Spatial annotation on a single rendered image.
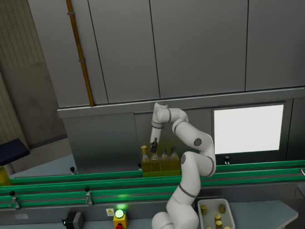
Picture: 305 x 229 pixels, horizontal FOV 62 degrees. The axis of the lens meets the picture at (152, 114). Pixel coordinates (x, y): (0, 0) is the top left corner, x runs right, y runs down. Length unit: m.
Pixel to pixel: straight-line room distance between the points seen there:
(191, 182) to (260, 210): 0.77
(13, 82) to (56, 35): 2.68
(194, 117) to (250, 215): 0.65
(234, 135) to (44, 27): 1.27
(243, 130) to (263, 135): 0.13
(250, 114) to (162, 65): 0.61
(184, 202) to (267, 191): 0.78
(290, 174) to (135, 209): 0.94
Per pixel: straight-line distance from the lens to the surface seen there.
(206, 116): 1.56
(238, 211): 1.68
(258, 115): 1.64
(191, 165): 1.01
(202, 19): 1.44
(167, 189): 1.51
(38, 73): 4.16
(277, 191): 1.75
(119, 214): 1.57
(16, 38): 4.10
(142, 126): 1.58
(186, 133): 1.10
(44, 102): 4.27
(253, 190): 1.69
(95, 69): 1.53
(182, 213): 1.03
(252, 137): 1.70
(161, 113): 1.28
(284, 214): 1.72
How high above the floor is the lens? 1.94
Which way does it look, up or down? 24 degrees down
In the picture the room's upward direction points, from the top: 7 degrees counter-clockwise
